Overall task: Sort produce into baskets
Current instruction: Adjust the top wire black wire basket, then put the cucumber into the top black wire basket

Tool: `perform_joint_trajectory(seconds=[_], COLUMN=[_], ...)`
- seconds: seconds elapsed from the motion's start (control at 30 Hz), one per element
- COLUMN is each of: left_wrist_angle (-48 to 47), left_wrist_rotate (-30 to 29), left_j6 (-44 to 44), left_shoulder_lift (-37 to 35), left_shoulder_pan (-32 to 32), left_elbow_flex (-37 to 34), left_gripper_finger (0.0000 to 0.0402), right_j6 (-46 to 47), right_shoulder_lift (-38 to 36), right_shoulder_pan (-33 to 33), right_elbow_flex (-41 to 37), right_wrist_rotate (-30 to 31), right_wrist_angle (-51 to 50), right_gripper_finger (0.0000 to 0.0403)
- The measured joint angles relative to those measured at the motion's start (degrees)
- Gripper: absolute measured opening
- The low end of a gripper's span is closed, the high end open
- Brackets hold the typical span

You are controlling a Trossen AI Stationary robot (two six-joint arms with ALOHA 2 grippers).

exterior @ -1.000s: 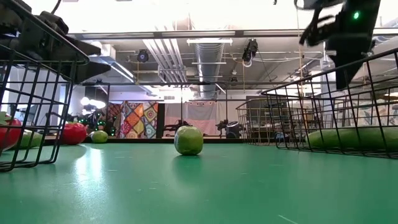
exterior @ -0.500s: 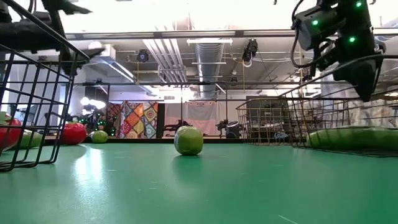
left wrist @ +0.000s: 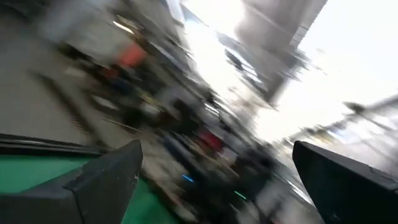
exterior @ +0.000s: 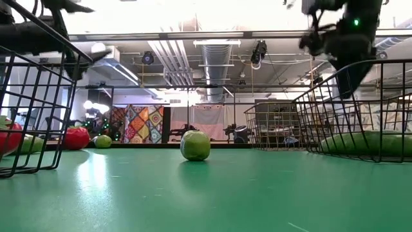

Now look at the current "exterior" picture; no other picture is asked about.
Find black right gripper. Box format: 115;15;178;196
298;30;379;99

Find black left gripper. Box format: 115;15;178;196
62;50;112;81

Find red tomato toy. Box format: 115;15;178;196
0;115;24;157
63;126;91;151

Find green round produce toy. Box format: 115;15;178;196
19;133;45;155

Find long green vegetable toy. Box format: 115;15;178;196
319;130;412;159

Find round black ceiling spotlight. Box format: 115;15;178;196
141;50;155;66

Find small green lime toy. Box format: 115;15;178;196
94;134;113;150

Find colourful patchwork quilt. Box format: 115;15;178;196
123;104;165;144

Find black round bin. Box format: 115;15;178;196
232;125;249;144

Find white ceiling light fixture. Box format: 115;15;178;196
192;39;242;48

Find pink hanging cloth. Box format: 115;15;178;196
189;104;227;141

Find black wire basket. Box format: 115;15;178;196
292;58;412;164
0;0;95;179

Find black overhead camera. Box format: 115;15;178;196
250;39;268;70

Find black table edge rail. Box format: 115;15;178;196
44;142;254;150

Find grey horizontal frame bar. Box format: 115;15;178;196
68;28;412;42

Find silver ceiling air duct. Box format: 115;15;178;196
200;43;233;103

